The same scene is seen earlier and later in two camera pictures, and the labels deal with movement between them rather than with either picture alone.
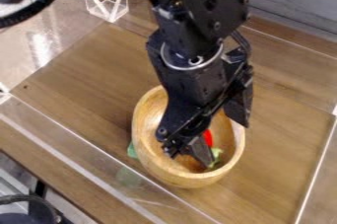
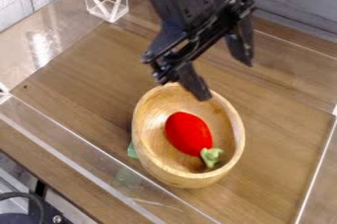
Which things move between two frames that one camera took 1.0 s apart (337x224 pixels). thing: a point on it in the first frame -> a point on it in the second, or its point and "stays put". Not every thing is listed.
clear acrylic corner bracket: (106, 9) stays put
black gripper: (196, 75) -> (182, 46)
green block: (132, 151) stays put
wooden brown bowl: (182, 171) stays put
